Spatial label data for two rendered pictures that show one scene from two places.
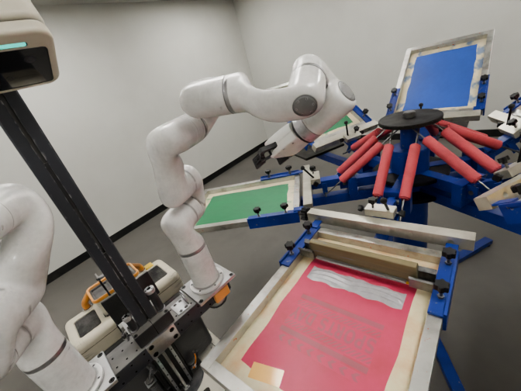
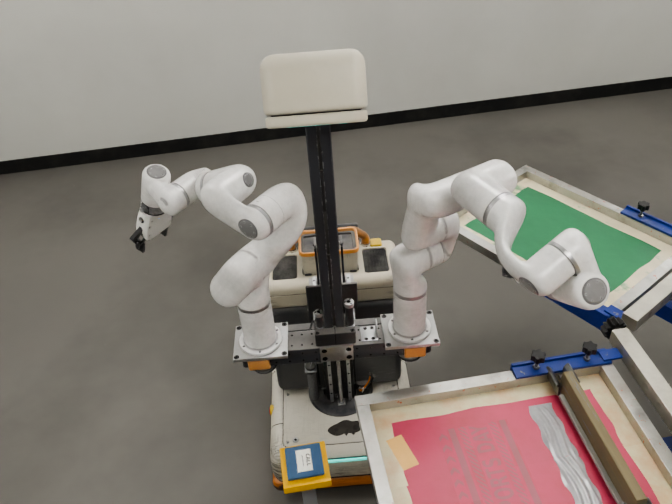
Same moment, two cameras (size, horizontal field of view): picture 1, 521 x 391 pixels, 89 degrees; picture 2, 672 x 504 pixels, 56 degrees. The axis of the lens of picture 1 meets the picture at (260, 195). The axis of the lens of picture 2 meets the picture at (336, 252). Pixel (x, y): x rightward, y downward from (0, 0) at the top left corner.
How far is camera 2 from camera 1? 0.91 m
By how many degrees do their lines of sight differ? 35
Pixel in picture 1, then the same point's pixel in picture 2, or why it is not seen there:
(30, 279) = (273, 259)
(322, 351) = (466, 481)
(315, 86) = (542, 280)
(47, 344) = (259, 299)
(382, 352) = not seen: outside the picture
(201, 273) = (403, 320)
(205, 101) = (469, 205)
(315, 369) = (445, 487)
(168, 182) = (413, 229)
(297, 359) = (438, 466)
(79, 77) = not seen: outside the picture
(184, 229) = (407, 273)
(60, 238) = not seen: hidden behind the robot
